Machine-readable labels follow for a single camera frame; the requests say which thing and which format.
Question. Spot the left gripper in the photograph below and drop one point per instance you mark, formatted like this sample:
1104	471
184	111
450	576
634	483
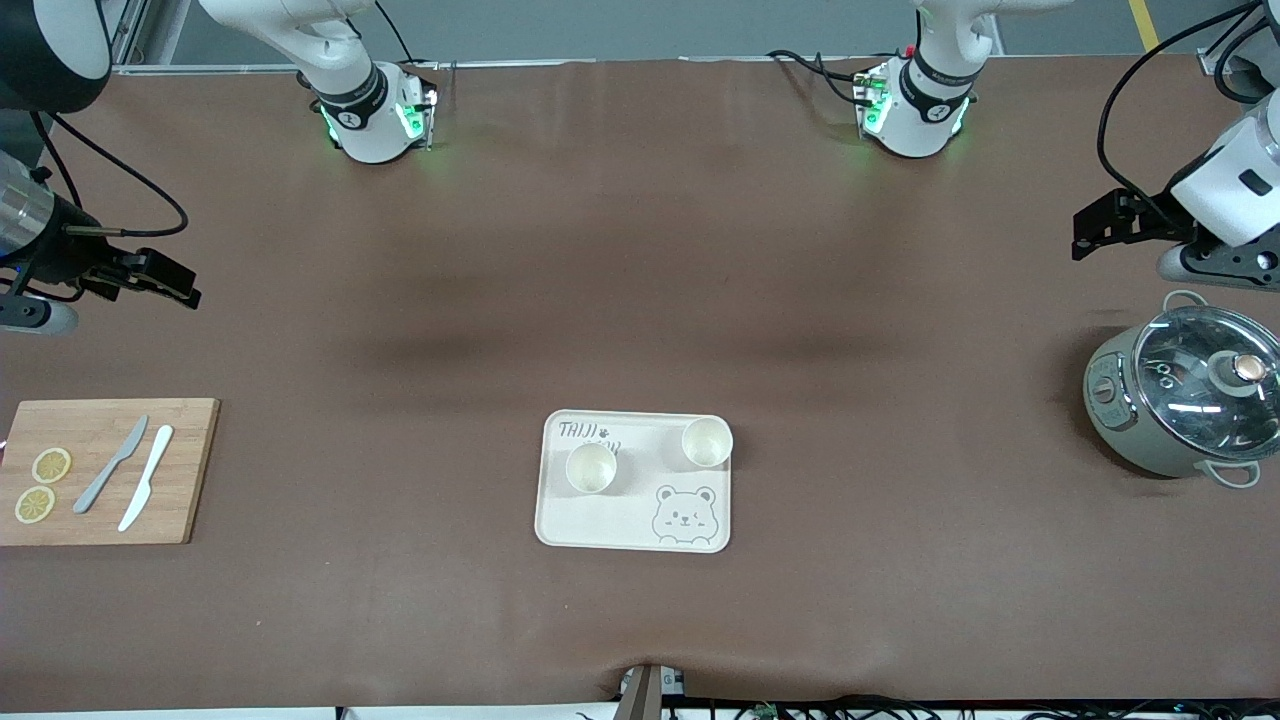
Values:
1146	222

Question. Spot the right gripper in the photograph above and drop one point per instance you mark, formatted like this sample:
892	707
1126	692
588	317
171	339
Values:
62	255

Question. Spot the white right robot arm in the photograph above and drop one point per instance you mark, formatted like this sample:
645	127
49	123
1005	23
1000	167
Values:
372	130

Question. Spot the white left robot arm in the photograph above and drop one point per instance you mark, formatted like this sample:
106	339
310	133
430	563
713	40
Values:
915	125

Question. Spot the bamboo cutting board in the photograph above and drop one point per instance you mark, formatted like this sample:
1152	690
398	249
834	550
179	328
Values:
195	450

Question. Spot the glass pot lid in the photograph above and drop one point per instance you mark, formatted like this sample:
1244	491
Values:
1195	390

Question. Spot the grey plastic knife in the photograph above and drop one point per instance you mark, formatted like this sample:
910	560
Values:
108	470

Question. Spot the grey electric cooker pot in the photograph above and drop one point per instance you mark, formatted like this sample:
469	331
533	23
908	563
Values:
1115	420

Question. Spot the white plastic knife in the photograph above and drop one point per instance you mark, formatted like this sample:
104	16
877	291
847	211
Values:
148	480

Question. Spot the lemon slice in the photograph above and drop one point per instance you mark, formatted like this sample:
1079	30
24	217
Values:
51	465
35	505

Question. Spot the white bear print tray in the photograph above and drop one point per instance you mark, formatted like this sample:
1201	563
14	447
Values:
640	520

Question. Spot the aluminium frame rail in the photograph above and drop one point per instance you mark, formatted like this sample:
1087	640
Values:
1212	60
200	68

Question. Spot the aluminium frame post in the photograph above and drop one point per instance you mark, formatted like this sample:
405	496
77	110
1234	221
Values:
640	695

